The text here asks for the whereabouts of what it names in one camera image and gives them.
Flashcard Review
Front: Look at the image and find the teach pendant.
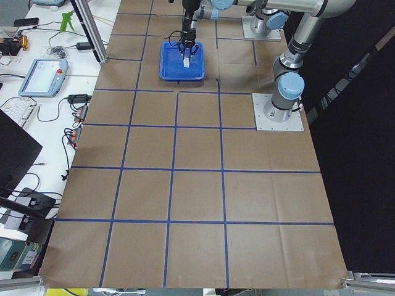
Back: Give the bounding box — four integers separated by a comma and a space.
18, 59, 69, 97

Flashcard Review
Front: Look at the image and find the aluminium frame post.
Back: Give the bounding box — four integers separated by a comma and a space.
70, 0, 108, 65

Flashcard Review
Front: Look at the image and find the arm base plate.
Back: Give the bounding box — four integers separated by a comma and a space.
241, 16, 281, 42
252, 93, 304, 132

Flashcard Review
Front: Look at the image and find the white keyboard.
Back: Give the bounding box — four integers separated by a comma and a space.
1, 98, 38, 129

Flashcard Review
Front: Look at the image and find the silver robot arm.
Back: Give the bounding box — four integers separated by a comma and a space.
234, 0, 355, 123
177, 1, 290, 67

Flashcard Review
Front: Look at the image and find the black smartphone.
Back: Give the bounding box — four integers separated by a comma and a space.
13, 17, 40, 27

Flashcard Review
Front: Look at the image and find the green handled reacher grabber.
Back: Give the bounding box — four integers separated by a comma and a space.
59, 11, 75, 32

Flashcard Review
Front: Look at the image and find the black monitor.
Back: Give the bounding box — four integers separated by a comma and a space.
0, 111, 43, 198

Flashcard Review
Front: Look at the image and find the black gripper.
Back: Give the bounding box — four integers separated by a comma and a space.
177, 18, 199, 58

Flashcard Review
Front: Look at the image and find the blue plastic tray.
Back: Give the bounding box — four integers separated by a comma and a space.
159, 41, 205, 81

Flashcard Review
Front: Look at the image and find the black power adapter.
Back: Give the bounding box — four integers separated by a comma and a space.
75, 42, 92, 51

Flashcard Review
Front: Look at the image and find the white block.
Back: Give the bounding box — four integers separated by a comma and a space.
183, 57, 190, 68

